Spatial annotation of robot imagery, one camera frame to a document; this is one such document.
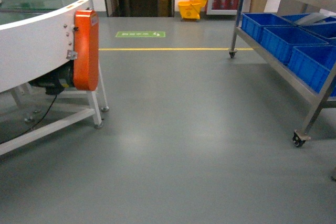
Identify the green floor sticker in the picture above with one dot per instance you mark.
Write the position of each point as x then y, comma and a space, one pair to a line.
140, 34

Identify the yellow mop bucket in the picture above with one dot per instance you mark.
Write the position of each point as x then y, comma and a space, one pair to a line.
191, 10

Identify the orange motor guard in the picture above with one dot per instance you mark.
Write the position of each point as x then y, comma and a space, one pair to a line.
86, 39

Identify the blue bin far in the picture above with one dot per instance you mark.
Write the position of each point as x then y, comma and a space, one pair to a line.
254, 24

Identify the blue bin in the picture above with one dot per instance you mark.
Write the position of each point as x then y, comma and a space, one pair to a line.
280, 41
254, 24
312, 64

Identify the black motor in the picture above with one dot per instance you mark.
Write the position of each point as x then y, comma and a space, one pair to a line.
56, 81

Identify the blue bin middle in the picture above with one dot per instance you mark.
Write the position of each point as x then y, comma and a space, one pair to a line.
280, 41

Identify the blue bin near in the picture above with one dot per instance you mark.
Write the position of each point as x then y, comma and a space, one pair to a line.
312, 64

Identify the white round conveyor table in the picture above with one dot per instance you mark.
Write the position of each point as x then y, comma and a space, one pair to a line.
37, 37

